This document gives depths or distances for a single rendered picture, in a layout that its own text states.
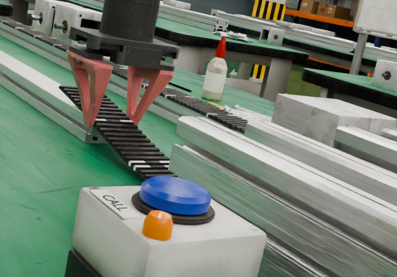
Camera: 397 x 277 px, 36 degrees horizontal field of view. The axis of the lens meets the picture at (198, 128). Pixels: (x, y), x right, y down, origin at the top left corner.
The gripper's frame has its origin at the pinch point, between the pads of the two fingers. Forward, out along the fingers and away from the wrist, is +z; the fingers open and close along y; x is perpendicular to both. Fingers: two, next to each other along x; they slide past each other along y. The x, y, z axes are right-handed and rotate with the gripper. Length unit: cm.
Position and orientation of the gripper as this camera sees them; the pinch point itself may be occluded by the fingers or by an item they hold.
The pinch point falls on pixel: (111, 119)
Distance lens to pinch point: 67.8
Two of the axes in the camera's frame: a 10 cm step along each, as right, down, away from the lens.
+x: -5.7, -2.8, 7.7
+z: -2.0, 9.6, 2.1
